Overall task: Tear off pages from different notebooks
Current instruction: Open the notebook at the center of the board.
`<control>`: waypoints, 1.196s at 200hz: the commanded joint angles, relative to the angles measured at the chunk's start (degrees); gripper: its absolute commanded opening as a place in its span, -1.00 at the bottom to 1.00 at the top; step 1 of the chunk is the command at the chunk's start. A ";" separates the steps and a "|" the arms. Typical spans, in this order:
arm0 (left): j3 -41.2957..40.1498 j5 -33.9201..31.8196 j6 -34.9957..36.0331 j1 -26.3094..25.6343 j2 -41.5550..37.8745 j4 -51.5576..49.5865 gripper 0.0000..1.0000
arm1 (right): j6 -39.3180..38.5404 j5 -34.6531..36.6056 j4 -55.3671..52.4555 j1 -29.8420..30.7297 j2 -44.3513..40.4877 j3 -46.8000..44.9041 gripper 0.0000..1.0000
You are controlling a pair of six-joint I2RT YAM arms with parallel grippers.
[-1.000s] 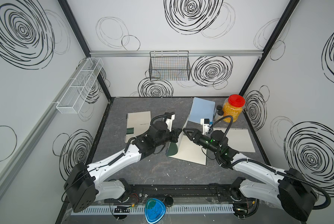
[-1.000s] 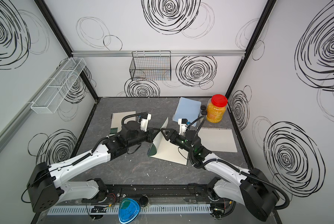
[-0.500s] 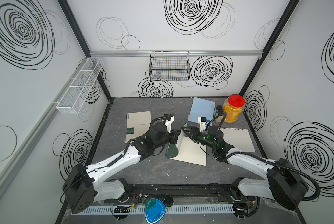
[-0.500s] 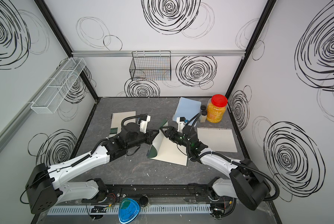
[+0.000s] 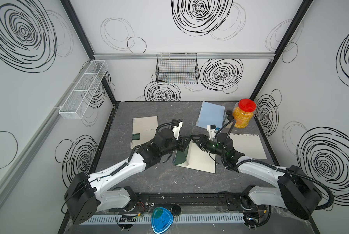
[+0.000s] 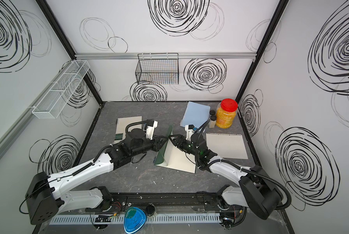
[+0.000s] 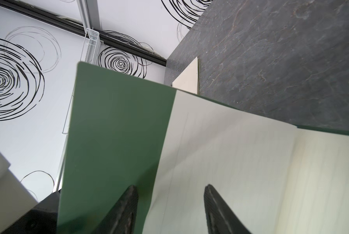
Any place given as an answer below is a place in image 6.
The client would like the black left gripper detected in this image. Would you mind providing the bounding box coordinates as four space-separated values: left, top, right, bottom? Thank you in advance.
132 135 169 158

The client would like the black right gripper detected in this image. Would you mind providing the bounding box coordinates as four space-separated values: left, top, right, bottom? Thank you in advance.
169 136 200 160

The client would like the green spiral notepad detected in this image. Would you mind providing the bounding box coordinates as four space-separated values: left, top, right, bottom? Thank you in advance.
154 140 196 174

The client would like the light blue spiral notebook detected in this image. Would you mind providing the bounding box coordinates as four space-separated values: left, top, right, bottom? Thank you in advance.
180 101 211 128

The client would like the torn lined paper page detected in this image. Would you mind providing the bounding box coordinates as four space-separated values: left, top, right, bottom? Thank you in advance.
206 133 248 160

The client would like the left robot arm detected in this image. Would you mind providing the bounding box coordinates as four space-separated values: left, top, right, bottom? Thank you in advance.
24 128 168 225

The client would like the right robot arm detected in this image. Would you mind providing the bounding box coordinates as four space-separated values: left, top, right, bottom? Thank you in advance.
169 134 292 220

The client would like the beige powder spice bottle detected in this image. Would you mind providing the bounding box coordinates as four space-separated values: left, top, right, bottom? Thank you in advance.
208 115 217 129

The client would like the beige spiral notebook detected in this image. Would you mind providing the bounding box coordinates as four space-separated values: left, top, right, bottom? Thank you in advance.
114 116 142 144

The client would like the corn flakes jar red lid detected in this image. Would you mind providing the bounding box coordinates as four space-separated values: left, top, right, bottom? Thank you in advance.
216 98 238 129

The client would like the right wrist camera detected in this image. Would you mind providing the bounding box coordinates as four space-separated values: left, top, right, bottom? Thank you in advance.
185 124 196 141

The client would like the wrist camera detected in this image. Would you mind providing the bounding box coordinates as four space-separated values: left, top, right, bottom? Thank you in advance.
146 121 158 140
185 124 196 141

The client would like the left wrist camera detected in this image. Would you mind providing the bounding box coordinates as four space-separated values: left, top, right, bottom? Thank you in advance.
146 121 158 140

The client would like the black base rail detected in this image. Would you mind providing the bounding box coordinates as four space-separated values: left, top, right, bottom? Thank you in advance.
104 191 280 213

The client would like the black wire wall basket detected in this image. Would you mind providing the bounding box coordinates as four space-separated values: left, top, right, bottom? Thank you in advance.
135 53 179 84

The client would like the white wire wall shelf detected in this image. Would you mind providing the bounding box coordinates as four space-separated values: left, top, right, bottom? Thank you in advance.
32 60 90 119

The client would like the white slotted cable duct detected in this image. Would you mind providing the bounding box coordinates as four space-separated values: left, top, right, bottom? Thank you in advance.
48 213 222 226

